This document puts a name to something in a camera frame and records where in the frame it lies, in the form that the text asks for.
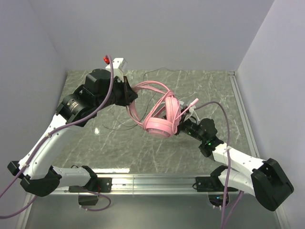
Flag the aluminium front rail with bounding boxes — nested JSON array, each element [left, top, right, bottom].
[[28, 173, 279, 195]]

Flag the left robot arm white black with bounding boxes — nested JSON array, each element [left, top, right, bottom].
[[8, 68, 138, 197]]

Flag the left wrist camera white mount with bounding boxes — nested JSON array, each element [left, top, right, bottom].
[[103, 56, 127, 82]]

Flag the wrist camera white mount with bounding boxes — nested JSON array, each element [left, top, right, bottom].
[[182, 105, 200, 122], [103, 56, 127, 82]]

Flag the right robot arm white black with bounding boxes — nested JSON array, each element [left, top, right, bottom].
[[178, 118, 294, 211]]

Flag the aluminium right side rail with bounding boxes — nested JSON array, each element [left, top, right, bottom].
[[228, 72, 261, 159]]

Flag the aluminium rail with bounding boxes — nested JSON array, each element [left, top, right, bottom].
[[228, 72, 261, 159], [28, 173, 279, 195]]

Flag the white headphones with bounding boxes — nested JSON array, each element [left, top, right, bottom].
[[179, 100, 198, 123]]

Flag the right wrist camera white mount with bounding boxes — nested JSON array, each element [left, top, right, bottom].
[[182, 105, 200, 122]]

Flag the pink headphones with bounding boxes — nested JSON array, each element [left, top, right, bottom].
[[126, 81, 199, 138]]

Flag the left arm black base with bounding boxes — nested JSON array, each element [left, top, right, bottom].
[[68, 177, 112, 211]]

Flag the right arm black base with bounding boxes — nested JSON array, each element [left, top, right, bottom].
[[192, 177, 224, 208]]

